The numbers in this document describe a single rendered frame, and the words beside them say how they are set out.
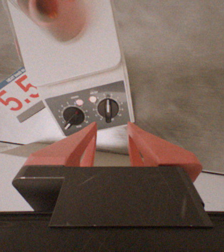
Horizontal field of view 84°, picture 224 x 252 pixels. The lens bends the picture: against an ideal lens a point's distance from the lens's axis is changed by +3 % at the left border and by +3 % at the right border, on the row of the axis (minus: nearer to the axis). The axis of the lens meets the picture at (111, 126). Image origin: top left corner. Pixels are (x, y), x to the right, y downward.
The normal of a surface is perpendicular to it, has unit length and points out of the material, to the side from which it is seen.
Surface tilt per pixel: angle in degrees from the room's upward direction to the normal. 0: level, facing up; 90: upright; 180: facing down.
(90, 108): 30
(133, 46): 0
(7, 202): 4
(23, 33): 0
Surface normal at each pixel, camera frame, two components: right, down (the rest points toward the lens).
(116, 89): 0.02, 0.57
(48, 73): -0.10, 0.10
